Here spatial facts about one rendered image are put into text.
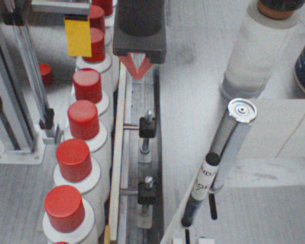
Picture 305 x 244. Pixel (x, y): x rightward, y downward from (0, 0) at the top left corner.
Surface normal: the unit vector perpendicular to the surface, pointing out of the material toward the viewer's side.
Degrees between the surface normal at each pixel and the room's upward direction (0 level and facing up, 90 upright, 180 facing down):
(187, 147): 0
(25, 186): 0
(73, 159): 2
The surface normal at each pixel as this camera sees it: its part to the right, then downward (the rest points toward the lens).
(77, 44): 0.02, 0.70
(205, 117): 0.08, -0.61
